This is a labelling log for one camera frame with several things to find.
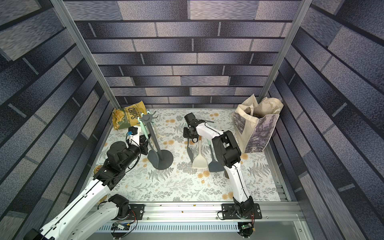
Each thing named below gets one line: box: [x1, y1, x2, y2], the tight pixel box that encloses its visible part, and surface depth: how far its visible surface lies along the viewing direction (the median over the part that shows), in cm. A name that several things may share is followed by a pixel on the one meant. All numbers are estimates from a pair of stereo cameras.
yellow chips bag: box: [112, 100, 147, 130], surface depth 107 cm
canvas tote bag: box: [231, 93, 284, 154], surface depth 88 cm
